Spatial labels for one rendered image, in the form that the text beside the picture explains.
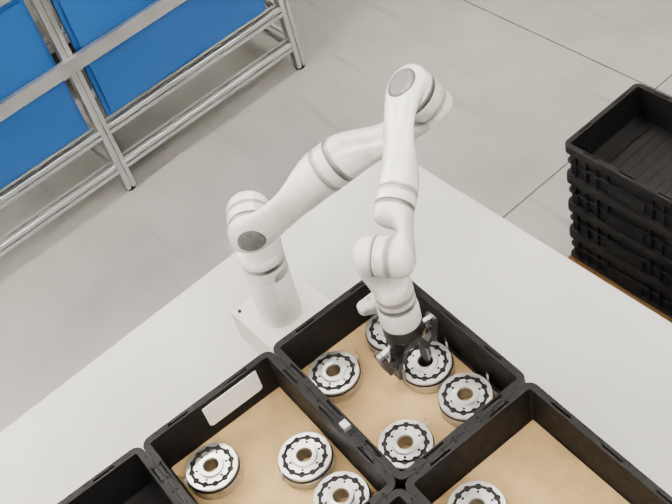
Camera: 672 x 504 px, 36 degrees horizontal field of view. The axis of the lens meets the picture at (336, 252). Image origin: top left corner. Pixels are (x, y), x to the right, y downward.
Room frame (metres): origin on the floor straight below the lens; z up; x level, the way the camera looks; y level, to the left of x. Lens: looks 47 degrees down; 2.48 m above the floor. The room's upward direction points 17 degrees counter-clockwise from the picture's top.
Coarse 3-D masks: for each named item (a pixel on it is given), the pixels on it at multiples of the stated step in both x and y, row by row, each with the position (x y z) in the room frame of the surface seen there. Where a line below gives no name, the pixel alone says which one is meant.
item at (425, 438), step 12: (408, 420) 1.04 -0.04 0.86; (384, 432) 1.03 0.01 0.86; (396, 432) 1.02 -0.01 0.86; (420, 432) 1.01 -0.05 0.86; (384, 444) 1.01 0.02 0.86; (420, 444) 0.98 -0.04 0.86; (432, 444) 0.97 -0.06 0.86; (396, 456) 0.97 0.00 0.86; (408, 456) 0.97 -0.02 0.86; (420, 456) 0.96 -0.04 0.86
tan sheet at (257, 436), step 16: (272, 400) 1.19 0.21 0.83; (288, 400) 1.18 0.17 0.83; (240, 416) 1.18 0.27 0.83; (256, 416) 1.17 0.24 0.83; (272, 416) 1.16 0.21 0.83; (288, 416) 1.15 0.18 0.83; (304, 416) 1.14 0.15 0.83; (224, 432) 1.16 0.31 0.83; (240, 432) 1.14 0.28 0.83; (256, 432) 1.13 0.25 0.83; (272, 432) 1.12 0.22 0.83; (288, 432) 1.11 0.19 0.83; (320, 432) 1.09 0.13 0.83; (240, 448) 1.11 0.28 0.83; (256, 448) 1.10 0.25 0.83; (272, 448) 1.09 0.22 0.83; (336, 448) 1.05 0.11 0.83; (176, 464) 1.12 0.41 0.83; (256, 464) 1.06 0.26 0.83; (272, 464) 1.05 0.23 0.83; (336, 464) 1.01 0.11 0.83; (256, 480) 1.03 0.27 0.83; (272, 480) 1.02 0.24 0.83; (240, 496) 1.01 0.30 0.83; (256, 496) 1.00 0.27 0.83; (272, 496) 0.99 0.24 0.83; (288, 496) 0.98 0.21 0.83; (304, 496) 0.97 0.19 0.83
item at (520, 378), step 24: (360, 288) 1.32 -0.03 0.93; (288, 336) 1.26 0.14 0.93; (288, 360) 1.20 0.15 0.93; (504, 360) 1.06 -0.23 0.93; (312, 384) 1.13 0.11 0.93; (336, 408) 1.06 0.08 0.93; (480, 408) 0.97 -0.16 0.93; (360, 432) 1.00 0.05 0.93; (456, 432) 0.94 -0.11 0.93; (384, 456) 0.94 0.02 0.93; (432, 456) 0.91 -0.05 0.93
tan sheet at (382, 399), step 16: (368, 320) 1.31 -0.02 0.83; (352, 336) 1.29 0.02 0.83; (352, 352) 1.25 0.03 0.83; (368, 352) 1.24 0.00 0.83; (304, 368) 1.25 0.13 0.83; (368, 368) 1.20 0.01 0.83; (464, 368) 1.13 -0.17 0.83; (368, 384) 1.16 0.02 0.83; (384, 384) 1.15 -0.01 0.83; (400, 384) 1.14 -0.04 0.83; (352, 400) 1.14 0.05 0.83; (368, 400) 1.13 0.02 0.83; (384, 400) 1.12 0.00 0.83; (400, 400) 1.11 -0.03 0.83; (416, 400) 1.10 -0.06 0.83; (432, 400) 1.08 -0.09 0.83; (464, 400) 1.06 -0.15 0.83; (352, 416) 1.10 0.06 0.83; (368, 416) 1.09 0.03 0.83; (384, 416) 1.08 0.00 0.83; (400, 416) 1.07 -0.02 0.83; (416, 416) 1.06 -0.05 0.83; (432, 416) 1.05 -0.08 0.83; (368, 432) 1.06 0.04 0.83; (432, 432) 1.02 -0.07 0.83; (448, 432) 1.01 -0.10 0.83
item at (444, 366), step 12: (432, 348) 1.18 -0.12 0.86; (444, 348) 1.17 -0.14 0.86; (408, 360) 1.17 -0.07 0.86; (444, 360) 1.14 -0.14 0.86; (408, 372) 1.14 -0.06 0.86; (420, 372) 1.13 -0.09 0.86; (432, 372) 1.12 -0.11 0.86; (444, 372) 1.12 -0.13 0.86; (420, 384) 1.11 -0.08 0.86; (432, 384) 1.10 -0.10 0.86
